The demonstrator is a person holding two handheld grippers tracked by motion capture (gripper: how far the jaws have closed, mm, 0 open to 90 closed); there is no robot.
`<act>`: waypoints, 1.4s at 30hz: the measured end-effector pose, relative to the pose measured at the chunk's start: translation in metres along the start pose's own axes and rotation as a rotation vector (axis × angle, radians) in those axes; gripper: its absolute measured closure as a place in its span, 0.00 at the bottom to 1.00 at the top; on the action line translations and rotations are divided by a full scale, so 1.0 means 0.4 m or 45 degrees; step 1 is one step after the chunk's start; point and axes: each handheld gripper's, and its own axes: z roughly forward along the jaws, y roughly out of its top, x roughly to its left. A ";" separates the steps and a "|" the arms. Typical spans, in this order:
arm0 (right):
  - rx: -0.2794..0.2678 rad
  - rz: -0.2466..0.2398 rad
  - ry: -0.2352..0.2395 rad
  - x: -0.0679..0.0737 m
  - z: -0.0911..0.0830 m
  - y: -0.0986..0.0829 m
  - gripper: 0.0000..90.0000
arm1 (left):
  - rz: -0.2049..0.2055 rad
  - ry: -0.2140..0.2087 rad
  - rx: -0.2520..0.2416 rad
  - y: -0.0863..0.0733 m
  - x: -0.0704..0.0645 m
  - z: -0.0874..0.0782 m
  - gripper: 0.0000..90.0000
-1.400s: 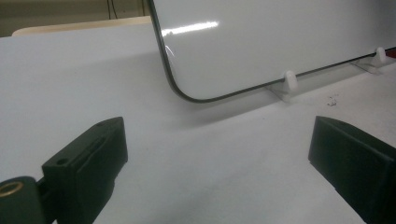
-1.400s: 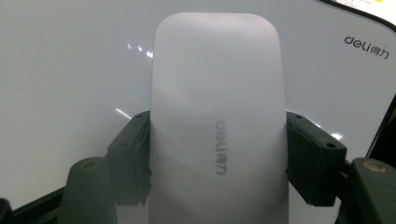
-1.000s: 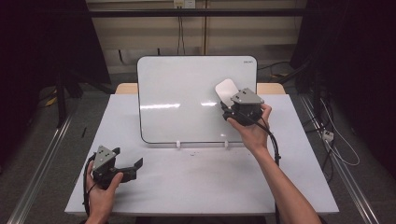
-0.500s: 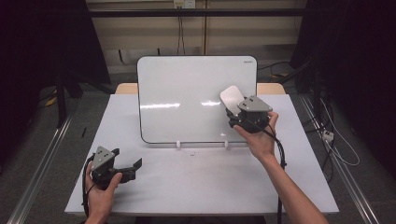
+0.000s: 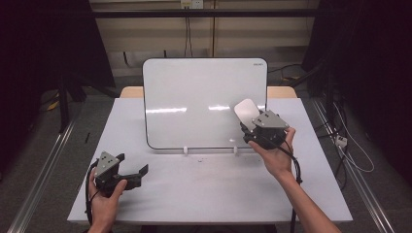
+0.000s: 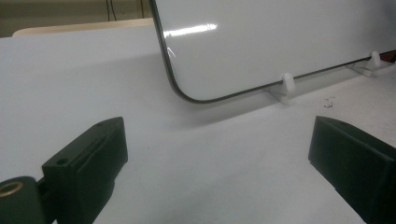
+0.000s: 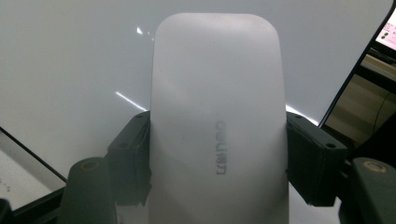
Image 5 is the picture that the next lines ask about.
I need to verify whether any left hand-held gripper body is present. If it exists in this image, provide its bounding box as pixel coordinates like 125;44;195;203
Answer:
93;150;126;196

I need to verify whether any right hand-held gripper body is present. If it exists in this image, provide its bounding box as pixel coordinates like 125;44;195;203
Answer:
242;109;291;151

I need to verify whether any white whiteboard eraser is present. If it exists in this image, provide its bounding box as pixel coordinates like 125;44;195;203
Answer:
233;98;261;131

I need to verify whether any white whiteboard with black rim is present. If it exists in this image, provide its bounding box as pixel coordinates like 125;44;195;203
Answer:
142;57;269;150

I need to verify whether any person's right hand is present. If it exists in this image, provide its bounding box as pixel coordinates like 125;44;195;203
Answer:
247;126;296;179

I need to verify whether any person's left hand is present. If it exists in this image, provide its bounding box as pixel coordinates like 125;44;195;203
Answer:
87;167;128;229

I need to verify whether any wooden table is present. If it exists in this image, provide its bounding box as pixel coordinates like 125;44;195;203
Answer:
120;85;297;99

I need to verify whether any white power strip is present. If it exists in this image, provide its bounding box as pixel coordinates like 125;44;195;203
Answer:
334;134;349;149

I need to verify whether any black metal stand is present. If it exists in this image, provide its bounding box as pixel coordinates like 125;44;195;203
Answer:
57;73;72;134

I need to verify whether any black horizontal bar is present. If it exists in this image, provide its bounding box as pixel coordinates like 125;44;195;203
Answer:
91;8;321;18

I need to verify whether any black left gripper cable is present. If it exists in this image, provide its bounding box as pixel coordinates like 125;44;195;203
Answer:
85;159;99;226

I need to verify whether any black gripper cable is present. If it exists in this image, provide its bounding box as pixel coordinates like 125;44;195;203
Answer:
277;145;304;233
85;159;99;226

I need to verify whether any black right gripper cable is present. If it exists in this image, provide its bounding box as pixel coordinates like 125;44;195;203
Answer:
277;145;304;233

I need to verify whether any metal floor rail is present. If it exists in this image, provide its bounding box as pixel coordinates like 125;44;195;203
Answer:
7;117;79;233
311;97;396;233

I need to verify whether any white cable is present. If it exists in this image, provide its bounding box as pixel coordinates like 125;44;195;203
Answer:
332;102;376;174

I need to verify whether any black hanging cable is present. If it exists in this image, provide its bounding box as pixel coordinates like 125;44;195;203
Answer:
184;8;192;58

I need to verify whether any white wall socket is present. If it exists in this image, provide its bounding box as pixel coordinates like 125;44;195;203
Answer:
180;0;205;10

